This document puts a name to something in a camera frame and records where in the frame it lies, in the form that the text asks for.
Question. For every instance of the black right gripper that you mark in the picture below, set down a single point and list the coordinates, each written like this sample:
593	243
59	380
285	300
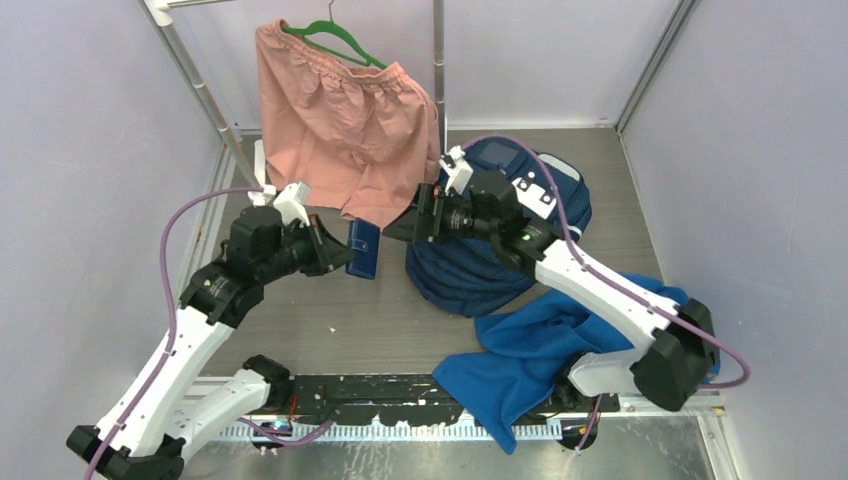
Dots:
404	226

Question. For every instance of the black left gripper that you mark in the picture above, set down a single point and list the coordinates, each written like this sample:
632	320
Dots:
333	252

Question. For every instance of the small blue wallet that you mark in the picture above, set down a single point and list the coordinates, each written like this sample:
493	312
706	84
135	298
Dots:
364	241

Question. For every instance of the navy blue backpack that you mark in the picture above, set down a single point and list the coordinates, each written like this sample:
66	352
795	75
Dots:
463	276

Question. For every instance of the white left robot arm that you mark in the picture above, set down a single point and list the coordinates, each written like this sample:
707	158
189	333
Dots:
148	434

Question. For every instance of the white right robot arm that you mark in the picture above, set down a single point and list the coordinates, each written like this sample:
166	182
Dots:
671	351

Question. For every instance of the pink shorts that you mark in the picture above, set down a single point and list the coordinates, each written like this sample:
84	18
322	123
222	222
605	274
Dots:
362	138

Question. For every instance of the blue cloth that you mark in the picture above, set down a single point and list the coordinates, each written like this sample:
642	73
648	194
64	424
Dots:
521	353

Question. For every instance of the green clothes hanger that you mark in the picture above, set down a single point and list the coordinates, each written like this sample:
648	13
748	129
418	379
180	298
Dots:
354	53

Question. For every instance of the metal clothes rack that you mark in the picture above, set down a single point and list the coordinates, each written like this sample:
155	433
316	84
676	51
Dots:
253	171

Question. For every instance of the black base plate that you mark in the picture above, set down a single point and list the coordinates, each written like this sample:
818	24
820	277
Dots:
358	400

